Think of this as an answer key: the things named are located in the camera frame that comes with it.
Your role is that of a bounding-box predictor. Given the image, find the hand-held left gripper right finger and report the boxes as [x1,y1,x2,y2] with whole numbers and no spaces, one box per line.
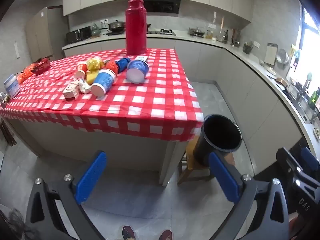
[208,152,290,240]

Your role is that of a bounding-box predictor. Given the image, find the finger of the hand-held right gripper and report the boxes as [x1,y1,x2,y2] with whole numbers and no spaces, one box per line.
[276,147,320,193]
[301,146,320,172]

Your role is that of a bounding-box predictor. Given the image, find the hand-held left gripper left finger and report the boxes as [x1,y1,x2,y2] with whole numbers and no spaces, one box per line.
[25,151,108,240]

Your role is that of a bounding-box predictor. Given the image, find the black bucket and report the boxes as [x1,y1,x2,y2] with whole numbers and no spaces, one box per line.
[193,114,242,167]

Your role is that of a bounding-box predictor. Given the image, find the small red white box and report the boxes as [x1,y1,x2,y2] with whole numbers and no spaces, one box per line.
[63,81,80,101]

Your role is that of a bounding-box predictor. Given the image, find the white tissue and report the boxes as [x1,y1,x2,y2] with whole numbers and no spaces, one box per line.
[77,79,92,94]

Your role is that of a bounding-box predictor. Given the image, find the tall blue paper cup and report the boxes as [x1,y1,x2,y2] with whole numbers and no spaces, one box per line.
[90,69,117,97]

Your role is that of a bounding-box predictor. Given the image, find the red paper cup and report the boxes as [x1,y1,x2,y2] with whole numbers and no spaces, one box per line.
[75,61,88,78]

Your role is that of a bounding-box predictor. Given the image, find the orange plastic bag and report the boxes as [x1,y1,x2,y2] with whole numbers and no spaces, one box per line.
[105,60,119,73]

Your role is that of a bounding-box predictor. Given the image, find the yellow plastic bag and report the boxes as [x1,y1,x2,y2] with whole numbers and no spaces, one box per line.
[86,57,105,71]

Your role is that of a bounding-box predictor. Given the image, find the blue cloth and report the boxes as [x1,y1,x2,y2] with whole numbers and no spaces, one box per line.
[117,57,132,73]

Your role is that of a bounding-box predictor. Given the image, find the wide blue paper bowl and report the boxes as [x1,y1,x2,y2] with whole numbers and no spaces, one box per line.
[126,59,150,84]

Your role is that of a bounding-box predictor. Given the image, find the person's right hand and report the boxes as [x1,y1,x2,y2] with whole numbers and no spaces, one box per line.
[289,216,300,240]

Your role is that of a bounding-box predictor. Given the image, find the black built-in appliance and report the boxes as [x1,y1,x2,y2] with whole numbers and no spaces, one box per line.
[252,137,309,180]

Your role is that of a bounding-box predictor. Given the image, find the grey kitchen island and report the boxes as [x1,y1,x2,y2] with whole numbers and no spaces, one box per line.
[0,119,198,187]

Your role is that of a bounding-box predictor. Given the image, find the wooden stool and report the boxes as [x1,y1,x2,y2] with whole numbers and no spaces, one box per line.
[177,135,235,184]

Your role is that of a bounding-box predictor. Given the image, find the kitchen sink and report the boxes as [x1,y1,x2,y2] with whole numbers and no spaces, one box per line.
[282,87,316,124]

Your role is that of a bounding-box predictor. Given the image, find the green bottle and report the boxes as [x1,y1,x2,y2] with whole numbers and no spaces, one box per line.
[309,87,320,110]

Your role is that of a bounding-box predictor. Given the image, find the person's red shoe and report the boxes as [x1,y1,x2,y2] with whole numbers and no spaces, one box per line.
[159,229,173,240]
[122,225,136,240]

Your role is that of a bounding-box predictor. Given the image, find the grey sink faucet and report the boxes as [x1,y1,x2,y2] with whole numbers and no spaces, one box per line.
[296,72,313,99]

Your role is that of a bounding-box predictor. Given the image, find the red white checked tablecloth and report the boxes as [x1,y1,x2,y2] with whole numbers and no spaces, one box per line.
[0,48,204,142]

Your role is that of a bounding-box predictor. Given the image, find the round metal colander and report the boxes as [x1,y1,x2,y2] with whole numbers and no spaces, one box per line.
[276,49,290,64]

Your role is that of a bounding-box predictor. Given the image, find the hanging rubber gloves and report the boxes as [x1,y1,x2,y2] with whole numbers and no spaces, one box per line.
[290,44,302,68]

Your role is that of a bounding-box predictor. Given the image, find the white cutting board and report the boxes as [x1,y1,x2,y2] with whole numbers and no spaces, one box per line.
[264,43,278,65]

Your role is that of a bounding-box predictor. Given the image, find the bright window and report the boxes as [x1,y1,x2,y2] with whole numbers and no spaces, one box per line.
[285,5,320,105]

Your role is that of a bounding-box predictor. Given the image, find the dark utensil holder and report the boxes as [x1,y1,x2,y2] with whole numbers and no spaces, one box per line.
[242,41,254,54]

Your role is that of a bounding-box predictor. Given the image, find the small brass metal object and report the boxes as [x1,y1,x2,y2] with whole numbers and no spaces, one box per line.
[0,92,10,108]

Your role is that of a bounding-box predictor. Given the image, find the white jar blue label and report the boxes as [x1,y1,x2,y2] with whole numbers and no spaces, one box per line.
[3,74,20,98]

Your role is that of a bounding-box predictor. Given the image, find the red patterned pot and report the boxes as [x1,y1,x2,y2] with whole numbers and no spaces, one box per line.
[32,57,51,75]

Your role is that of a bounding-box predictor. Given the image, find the orange mesh bag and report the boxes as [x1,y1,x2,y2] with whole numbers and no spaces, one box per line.
[17,64,35,83]

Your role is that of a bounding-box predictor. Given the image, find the knife holder with knives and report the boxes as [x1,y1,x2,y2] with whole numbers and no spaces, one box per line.
[231,29,241,46]

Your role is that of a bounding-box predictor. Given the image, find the black microwave oven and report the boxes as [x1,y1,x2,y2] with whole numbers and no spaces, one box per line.
[66,26,92,44]

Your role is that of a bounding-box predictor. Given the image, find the green ceramic vase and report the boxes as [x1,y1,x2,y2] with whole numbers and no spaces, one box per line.
[91,23,102,37]

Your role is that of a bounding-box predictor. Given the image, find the beige refrigerator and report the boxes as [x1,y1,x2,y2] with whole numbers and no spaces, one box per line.
[26,7,64,62]

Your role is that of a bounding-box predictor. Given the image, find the steel pot with lid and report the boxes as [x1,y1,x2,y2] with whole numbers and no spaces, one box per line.
[188,26,205,38]

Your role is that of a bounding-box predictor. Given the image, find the dark wok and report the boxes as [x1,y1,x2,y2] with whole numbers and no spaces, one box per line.
[108,19,125,33]

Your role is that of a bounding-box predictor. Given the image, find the red thermos flask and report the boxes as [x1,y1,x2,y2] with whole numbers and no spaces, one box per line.
[125,0,147,55]

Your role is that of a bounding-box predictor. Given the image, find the black gas stove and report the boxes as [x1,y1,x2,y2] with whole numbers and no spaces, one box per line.
[147,29,177,36]

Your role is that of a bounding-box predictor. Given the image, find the black range hood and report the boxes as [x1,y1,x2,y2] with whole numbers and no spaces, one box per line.
[126,0,183,14]

